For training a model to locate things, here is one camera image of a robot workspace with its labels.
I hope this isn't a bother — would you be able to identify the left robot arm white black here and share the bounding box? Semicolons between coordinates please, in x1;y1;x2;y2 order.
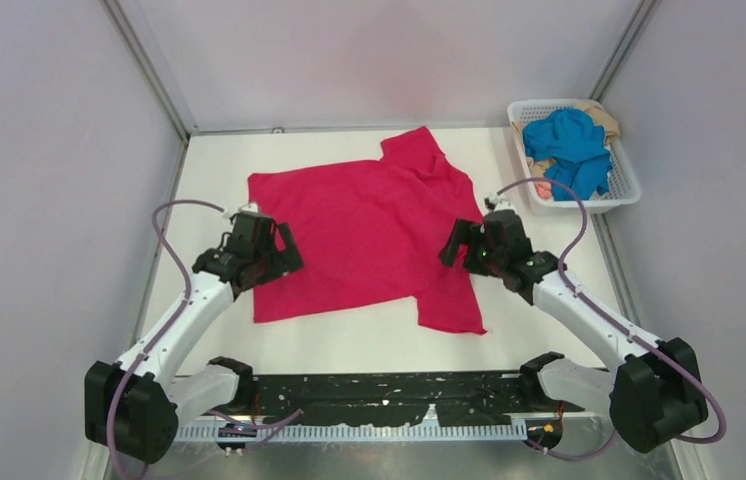
84;211;304;464

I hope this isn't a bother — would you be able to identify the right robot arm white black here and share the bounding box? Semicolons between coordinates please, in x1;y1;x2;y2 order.
439;209;709;453

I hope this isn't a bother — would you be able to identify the salmon pink t shirt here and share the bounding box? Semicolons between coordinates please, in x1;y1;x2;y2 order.
534;178;553;201

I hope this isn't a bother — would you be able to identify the beige t shirt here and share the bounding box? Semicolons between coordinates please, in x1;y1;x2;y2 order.
513;102;620;177

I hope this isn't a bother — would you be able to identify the blue t shirt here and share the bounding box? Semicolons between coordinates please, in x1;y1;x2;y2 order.
522;107;613;201

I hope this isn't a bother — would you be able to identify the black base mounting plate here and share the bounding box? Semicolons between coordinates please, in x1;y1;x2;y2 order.
221;370;560;427

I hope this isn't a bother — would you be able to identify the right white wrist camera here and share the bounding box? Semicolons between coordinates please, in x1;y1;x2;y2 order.
484;193;515;214

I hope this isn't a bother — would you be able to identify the aluminium frame rail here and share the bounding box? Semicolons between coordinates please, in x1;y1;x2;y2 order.
88;374;696;423

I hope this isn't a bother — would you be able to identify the white slotted cable duct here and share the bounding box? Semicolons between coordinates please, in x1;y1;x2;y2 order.
174;419;527;444

